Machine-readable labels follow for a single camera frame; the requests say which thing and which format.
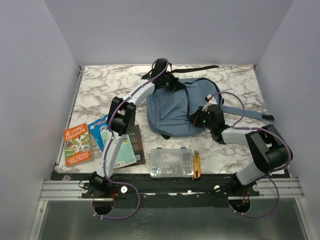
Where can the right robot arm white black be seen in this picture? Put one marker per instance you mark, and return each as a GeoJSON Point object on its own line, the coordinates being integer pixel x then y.
{"type": "Point", "coordinates": [268, 149]}

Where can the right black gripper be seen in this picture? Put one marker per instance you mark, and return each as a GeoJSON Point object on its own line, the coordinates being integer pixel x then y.
{"type": "Point", "coordinates": [194, 118]}

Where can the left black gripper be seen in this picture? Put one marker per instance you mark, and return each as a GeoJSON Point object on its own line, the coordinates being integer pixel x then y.
{"type": "Point", "coordinates": [174, 84]}

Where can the blue student backpack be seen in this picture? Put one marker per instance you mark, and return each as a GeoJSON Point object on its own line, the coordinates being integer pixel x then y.
{"type": "Point", "coordinates": [168, 111]}

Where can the blue blister pack card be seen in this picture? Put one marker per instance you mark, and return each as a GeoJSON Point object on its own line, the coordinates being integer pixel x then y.
{"type": "Point", "coordinates": [99, 131]}

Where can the clear plastic screw box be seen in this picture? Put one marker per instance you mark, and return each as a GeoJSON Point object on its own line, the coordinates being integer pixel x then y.
{"type": "Point", "coordinates": [171, 163]}

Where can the orange treehouse book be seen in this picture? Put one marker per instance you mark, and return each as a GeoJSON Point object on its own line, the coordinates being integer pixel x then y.
{"type": "Point", "coordinates": [77, 145]}

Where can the teal paperback book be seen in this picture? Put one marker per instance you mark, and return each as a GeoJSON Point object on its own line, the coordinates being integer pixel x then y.
{"type": "Point", "coordinates": [126, 156]}

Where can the aluminium rail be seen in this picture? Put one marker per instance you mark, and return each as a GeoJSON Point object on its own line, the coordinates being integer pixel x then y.
{"type": "Point", "coordinates": [285, 188]}

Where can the black mounting base plate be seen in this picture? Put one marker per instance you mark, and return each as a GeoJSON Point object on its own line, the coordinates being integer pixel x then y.
{"type": "Point", "coordinates": [211, 190]}

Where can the yellow utility knife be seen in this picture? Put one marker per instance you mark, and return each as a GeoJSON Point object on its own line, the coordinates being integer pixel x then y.
{"type": "Point", "coordinates": [196, 166]}

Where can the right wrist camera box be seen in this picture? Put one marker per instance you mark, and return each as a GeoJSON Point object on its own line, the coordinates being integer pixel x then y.
{"type": "Point", "coordinates": [210, 100]}

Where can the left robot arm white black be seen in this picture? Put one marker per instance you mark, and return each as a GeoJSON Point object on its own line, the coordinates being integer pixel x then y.
{"type": "Point", "coordinates": [121, 118]}

